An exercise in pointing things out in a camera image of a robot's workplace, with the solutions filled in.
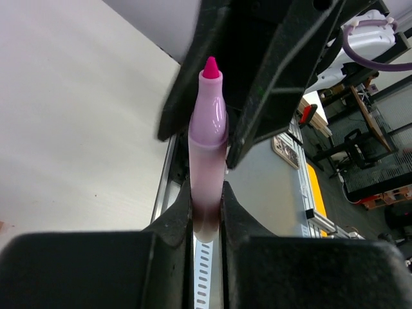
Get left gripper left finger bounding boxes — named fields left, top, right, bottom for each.
left=1, top=182, right=193, bottom=308

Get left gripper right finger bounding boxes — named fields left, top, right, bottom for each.
left=220, top=182, right=411, bottom=308

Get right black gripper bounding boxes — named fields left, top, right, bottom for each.
left=157, top=1, right=373, bottom=169

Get pink highlighter pen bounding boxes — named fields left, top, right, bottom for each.
left=188, top=57, right=229, bottom=243

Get white slotted cable duct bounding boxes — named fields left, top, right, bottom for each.
left=194, top=240, right=213, bottom=309

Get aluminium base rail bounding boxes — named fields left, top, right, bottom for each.
left=150, top=131, right=189, bottom=223

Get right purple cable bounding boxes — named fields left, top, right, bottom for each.
left=341, top=17, right=412, bottom=72

